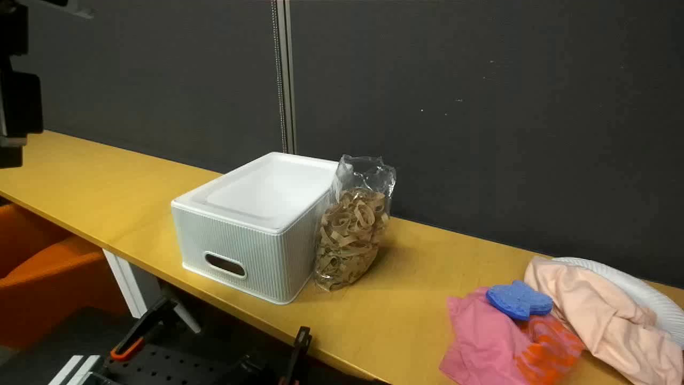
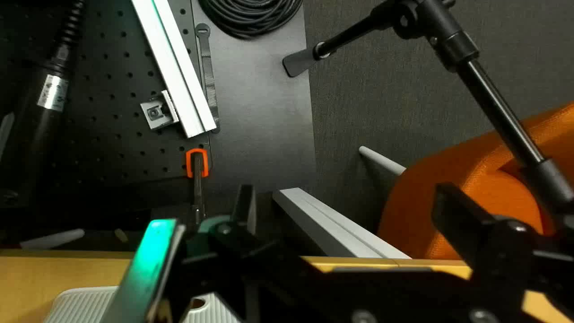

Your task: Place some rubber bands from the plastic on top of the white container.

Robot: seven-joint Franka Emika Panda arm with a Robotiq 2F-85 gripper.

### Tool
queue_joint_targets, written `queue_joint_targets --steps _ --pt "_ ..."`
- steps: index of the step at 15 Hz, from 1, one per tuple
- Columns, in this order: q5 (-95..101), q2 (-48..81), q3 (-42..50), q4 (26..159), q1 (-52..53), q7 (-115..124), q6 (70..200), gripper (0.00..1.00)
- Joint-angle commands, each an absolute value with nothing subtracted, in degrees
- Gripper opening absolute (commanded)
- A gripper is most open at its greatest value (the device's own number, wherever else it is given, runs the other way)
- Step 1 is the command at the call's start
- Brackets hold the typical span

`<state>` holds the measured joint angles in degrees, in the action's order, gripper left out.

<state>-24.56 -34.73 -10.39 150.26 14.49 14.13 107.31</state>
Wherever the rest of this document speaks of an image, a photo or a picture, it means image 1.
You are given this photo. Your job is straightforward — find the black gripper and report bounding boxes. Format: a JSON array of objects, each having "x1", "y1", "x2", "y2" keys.
[{"x1": 0, "y1": 0, "x2": 45, "y2": 171}]

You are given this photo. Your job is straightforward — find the white plastic storage container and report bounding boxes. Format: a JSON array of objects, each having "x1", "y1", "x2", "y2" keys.
[{"x1": 169, "y1": 150, "x2": 340, "y2": 307}]

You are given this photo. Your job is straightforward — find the orange chair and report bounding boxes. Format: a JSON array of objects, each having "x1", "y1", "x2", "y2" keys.
[{"x1": 0, "y1": 202, "x2": 132, "y2": 353}]

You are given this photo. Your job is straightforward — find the white table leg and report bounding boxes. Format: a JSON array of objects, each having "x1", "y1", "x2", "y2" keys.
[{"x1": 100, "y1": 249, "x2": 154, "y2": 322}]

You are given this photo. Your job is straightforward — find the white strips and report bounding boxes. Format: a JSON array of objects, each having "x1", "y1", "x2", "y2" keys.
[{"x1": 47, "y1": 353, "x2": 105, "y2": 385}]

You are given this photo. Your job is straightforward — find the black perforated board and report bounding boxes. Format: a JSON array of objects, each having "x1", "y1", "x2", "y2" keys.
[{"x1": 0, "y1": 307, "x2": 288, "y2": 385}]

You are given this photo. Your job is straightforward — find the clear bag of snacks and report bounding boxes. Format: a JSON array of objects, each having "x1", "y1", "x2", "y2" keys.
[{"x1": 312, "y1": 153, "x2": 398, "y2": 294}]

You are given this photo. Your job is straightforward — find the black clamp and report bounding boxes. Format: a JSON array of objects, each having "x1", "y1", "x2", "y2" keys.
[{"x1": 282, "y1": 325, "x2": 316, "y2": 385}]

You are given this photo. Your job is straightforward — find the pink cloth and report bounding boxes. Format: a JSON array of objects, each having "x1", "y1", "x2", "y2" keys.
[{"x1": 437, "y1": 286, "x2": 539, "y2": 385}]

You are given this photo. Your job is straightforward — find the blue cloth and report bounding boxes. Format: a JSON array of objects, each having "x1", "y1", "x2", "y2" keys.
[{"x1": 485, "y1": 278, "x2": 555, "y2": 323}]

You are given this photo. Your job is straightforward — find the orange mesh bag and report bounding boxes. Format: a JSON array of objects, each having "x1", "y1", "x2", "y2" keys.
[{"x1": 514, "y1": 313, "x2": 588, "y2": 385}]

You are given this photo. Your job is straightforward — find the peach cloth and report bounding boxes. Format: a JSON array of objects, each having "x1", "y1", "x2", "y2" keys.
[{"x1": 523, "y1": 255, "x2": 684, "y2": 385}]

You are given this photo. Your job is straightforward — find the clamp with orange handle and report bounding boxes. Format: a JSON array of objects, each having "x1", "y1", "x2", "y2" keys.
[{"x1": 107, "y1": 296, "x2": 182, "y2": 366}]

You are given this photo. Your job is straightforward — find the grey wall joint strip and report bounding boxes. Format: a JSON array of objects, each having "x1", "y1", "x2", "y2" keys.
[{"x1": 273, "y1": 0, "x2": 300, "y2": 156}]

